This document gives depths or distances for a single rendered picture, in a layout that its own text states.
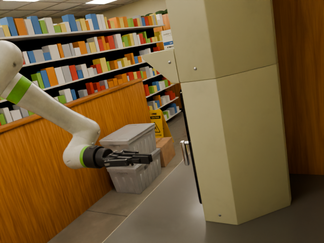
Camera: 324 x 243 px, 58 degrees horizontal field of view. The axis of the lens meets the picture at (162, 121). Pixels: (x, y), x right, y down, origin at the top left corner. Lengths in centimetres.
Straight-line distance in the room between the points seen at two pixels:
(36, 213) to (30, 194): 20
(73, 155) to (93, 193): 219
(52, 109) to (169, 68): 60
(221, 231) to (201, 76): 48
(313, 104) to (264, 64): 34
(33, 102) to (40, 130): 165
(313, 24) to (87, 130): 95
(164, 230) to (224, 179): 27
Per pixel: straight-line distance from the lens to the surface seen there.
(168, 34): 97
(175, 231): 103
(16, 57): 114
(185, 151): 100
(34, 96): 129
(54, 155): 303
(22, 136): 283
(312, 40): 115
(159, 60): 89
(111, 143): 323
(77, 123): 132
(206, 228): 101
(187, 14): 85
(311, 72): 117
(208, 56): 83
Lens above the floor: 153
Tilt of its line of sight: 14 degrees down
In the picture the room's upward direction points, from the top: 12 degrees counter-clockwise
